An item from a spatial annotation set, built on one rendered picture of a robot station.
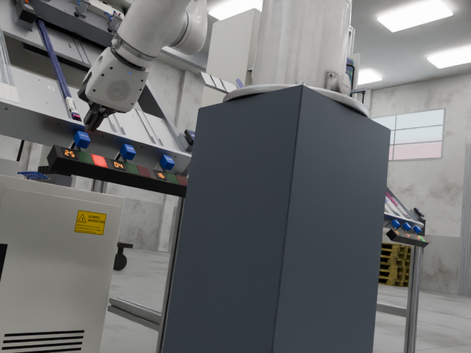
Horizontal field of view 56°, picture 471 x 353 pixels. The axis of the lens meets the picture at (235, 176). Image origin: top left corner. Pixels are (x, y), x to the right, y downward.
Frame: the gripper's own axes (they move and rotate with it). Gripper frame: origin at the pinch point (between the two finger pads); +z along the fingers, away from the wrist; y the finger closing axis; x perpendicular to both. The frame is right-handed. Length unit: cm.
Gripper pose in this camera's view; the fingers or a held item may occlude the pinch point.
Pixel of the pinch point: (92, 120)
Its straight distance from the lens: 95.9
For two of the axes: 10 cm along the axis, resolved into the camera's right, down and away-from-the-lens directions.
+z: -5.7, 7.3, 3.7
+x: -4.3, -6.5, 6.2
